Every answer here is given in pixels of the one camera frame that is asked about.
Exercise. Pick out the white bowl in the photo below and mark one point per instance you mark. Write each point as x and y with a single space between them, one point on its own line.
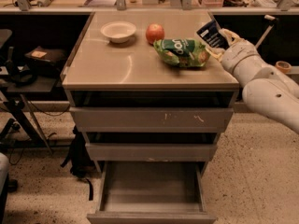
118 31

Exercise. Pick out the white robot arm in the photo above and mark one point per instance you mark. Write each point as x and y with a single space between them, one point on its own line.
266 90

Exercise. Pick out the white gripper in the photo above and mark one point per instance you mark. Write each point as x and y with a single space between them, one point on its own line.
239 55

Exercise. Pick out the black side table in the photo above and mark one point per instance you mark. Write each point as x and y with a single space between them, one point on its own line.
34 84

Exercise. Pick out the green chip bag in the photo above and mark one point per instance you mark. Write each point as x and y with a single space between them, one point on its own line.
186 53

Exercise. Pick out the grey middle drawer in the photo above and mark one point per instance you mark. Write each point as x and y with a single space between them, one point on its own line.
150 152

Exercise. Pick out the red apple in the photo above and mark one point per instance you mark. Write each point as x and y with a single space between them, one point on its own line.
154 32

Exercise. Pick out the black box with label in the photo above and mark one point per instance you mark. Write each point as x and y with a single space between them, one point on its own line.
46 57

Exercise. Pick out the orange tape roll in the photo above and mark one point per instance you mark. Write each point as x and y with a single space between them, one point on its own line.
284 67

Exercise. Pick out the grey top drawer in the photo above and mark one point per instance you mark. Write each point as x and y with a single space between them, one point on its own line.
151 120

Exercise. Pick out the grey drawer cabinet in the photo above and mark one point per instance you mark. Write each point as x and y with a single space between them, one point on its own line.
131 74

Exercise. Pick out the grey open bottom drawer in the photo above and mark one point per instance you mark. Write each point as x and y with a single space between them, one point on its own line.
139 192

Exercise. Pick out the black backpack on floor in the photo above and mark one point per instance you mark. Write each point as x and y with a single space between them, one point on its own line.
81 163

